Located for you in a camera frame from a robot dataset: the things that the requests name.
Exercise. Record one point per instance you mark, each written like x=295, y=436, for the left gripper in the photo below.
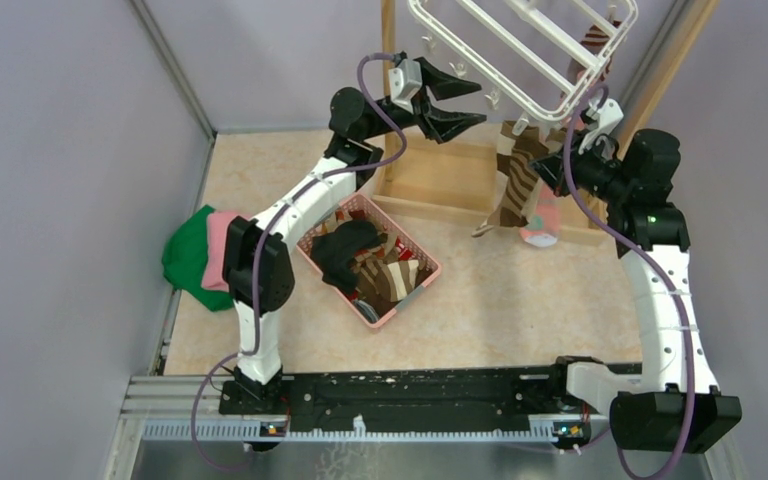
x=440, y=125

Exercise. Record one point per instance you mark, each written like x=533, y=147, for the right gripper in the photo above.
x=552, y=172

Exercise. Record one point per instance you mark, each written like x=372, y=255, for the tan brown striped sock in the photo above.
x=520, y=185

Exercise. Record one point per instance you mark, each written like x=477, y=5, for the white clip hanger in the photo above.
x=537, y=56

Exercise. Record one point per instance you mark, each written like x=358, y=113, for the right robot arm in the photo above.
x=677, y=400

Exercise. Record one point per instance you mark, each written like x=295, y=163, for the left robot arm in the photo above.
x=257, y=264

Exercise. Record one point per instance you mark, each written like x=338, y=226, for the striped socks in basket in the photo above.
x=385, y=281

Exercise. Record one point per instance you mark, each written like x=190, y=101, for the cream brown wide-striped sock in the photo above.
x=508, y=143

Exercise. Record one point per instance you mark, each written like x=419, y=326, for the pink sock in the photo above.
x=542, y=214

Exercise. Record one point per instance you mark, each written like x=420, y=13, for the wooden rack stand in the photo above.
x=453, y=182

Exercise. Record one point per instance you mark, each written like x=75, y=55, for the pink folded cloth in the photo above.
x=217, y=224

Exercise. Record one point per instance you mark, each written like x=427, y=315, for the green cloth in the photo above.
x=185, y=259

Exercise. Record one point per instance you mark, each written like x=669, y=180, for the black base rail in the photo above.
x=518, y=405

